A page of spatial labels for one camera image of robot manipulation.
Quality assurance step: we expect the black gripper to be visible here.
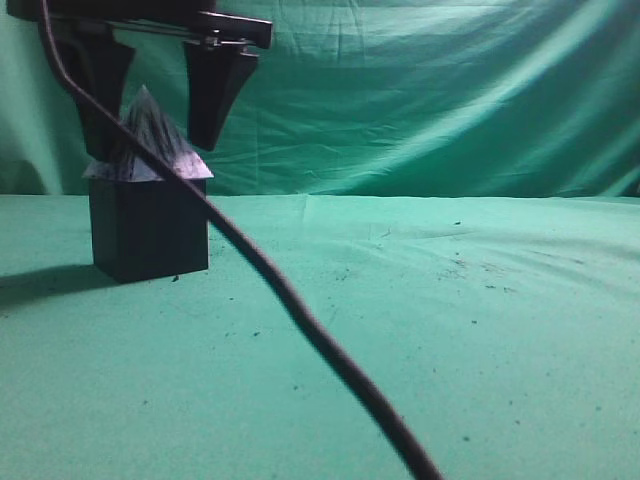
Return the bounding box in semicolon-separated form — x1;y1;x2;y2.
38;0;273;161

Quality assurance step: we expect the white purple-streaked square pyramid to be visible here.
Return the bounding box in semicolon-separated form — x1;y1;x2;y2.
83;85;214;183

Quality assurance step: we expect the dark purple cube block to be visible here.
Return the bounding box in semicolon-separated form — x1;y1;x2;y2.
89;179;209;283

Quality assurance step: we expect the green backdrop cloth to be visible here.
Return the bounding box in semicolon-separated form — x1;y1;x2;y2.
0;0;640;199

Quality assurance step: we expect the green table cloth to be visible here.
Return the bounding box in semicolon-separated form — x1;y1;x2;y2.
1;195;639;479

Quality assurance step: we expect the black cable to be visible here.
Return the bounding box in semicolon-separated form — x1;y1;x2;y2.
39;0;445;480

